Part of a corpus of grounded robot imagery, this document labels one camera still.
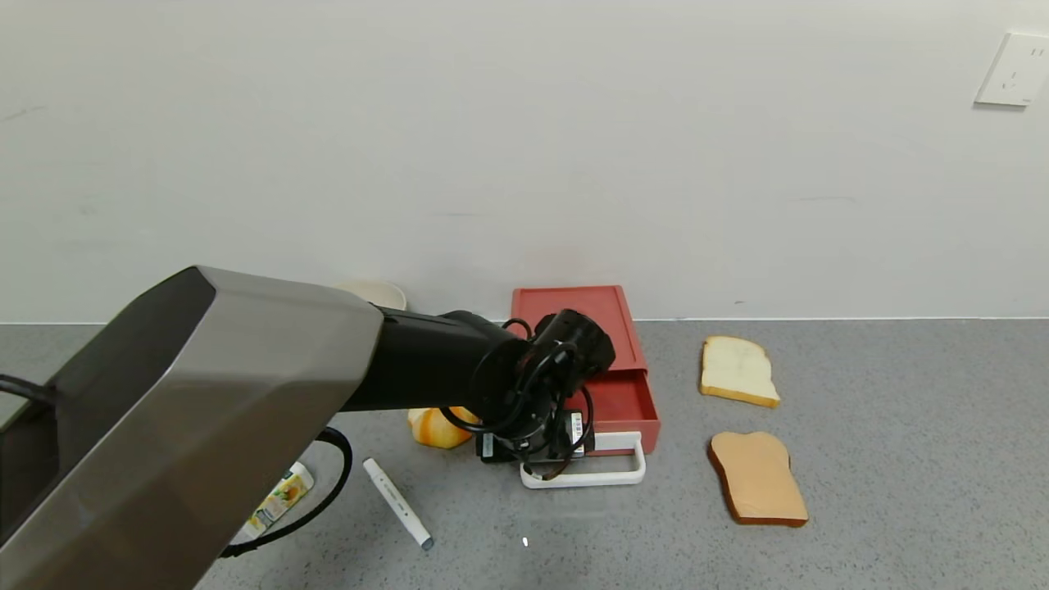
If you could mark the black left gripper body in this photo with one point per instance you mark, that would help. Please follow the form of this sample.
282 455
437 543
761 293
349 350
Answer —
534 440

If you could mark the silver and black left arm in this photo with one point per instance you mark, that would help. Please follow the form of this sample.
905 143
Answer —
213 410

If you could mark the beige bowl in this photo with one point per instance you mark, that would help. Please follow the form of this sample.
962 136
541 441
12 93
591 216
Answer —
377 293

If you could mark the white marker pen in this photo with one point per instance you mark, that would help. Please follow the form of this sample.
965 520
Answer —
397 501

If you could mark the brown toast slice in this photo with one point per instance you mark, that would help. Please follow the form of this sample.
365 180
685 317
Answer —
758 479

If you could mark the orange striped pumpkin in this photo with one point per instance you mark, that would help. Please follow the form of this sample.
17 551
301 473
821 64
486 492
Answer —
430 430

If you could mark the small white drink carton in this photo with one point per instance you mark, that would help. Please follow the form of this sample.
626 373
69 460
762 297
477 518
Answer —
283 500

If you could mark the white bread slice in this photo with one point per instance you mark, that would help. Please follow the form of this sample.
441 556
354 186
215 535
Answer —
736 370

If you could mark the white wall outlet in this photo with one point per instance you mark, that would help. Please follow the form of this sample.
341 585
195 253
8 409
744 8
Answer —
1012 70

